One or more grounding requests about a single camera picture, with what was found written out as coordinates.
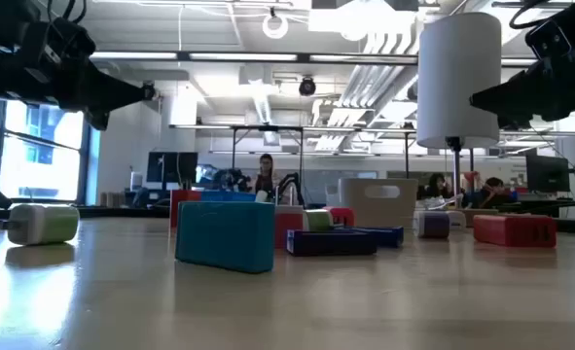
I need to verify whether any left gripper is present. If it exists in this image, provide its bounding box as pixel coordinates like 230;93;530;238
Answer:
0;57;158;131

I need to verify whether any wide red block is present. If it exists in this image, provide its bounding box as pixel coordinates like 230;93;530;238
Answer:
472;213;558;249

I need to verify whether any narrow red block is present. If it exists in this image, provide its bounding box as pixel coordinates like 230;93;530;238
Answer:
169;189;203;229

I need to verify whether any green white charger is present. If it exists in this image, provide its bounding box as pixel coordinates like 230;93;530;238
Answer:
302;208;336;232
0;202;81;247

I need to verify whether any purple white charger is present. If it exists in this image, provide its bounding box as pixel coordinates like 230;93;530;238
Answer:
412;209;451;240

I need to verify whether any blue case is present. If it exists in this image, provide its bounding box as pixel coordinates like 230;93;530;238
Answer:
344;225;406;249

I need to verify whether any small red block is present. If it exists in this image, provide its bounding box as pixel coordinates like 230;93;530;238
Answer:
322;205;356;228

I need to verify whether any purple case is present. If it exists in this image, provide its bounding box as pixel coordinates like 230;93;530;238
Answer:
285;227;378;258

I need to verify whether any black computer monitor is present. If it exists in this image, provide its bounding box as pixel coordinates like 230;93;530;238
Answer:
145;151;199;185
525;154;571;193

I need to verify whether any white shade table lamp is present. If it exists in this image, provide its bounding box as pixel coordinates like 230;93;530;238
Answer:
415;12;503;229

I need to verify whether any person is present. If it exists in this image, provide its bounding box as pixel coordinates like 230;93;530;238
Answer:
425;173;448;200
253;153;278;195
479;177;518;208

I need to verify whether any large window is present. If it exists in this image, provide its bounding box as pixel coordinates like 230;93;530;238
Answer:
0;96;91;205

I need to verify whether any long ceiling light bar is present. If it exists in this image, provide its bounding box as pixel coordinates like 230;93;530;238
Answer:
90;51;419;65

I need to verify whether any blue plastic bin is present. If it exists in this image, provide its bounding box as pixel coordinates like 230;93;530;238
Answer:
199;190;258;203

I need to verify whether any white plastic bin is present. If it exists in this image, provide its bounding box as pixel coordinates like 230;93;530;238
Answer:
338;177;419;229

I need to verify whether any teal rectangular block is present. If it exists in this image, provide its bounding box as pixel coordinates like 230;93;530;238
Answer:
174;200;276;274

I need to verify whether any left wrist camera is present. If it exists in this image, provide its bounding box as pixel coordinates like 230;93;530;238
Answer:
26;17;97;74

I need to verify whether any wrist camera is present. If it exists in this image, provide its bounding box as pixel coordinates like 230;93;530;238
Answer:
26;17;97;74
524;17;574;60

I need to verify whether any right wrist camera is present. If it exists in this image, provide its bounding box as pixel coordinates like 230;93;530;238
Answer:
524;17;574;60

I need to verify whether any black metal background frame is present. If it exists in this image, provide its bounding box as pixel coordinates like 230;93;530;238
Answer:
169;123;417;195

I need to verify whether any white ring ceiling lamp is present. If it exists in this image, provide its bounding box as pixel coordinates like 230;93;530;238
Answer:
262;13;289;40

